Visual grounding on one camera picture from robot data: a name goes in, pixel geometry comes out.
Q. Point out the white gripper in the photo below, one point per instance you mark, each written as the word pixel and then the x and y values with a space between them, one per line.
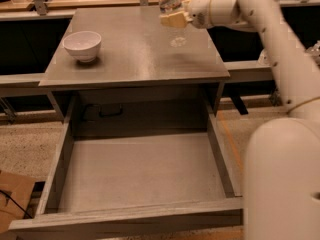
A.
pixel 200 11

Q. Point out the clear plastic water bottle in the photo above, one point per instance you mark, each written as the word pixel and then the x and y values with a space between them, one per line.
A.
pixel 176 35

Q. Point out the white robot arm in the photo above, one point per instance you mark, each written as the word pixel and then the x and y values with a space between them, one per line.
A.
pixel 281 177

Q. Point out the grey cabinet with top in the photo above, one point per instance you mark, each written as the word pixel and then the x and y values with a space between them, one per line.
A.
pixel 163 90

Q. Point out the clear soap dispenser bottle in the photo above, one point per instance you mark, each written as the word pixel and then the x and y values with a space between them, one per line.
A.
pixel 263 58

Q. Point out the open grey top drawer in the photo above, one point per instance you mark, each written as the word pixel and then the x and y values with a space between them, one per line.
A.
pixel 115 187

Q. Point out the white ceramic bowl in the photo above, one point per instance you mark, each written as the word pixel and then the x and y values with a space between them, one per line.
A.
pixel 83 45

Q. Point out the brown cardboard box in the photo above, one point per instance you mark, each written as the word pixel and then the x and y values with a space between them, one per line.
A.
pixel 15 195

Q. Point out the grey metal rail shelf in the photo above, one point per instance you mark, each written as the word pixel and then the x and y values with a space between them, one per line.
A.
pixel 29 84

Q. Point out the black drawer handle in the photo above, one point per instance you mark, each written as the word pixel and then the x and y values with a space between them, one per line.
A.
pixel 93 112

